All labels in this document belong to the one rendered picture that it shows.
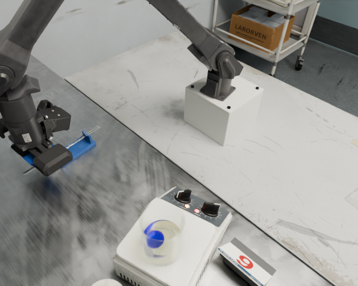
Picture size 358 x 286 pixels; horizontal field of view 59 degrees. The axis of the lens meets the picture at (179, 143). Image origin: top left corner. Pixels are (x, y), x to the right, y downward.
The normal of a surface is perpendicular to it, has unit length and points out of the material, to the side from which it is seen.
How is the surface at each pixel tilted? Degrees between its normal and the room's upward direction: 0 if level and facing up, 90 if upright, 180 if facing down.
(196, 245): 0
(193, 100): 90
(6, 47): 69
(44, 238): 0
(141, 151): 0
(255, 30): 91
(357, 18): 90
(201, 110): 90
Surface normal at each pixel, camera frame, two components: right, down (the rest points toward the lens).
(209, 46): 0.06, 0.40
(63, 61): 0.71, 0.51
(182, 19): 0.42, 0.65
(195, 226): 0.04, -0.71
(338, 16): -0.70, 0.48
